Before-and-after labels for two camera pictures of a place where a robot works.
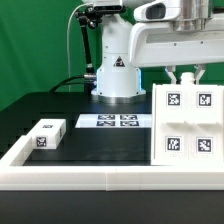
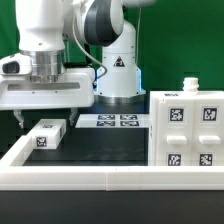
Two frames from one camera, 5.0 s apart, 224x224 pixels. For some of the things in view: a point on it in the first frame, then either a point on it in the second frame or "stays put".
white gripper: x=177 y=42 to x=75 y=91
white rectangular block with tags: x=48 y=133 stays put
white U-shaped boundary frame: x=15 y=176 stays put
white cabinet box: x=187 y=123 stays put
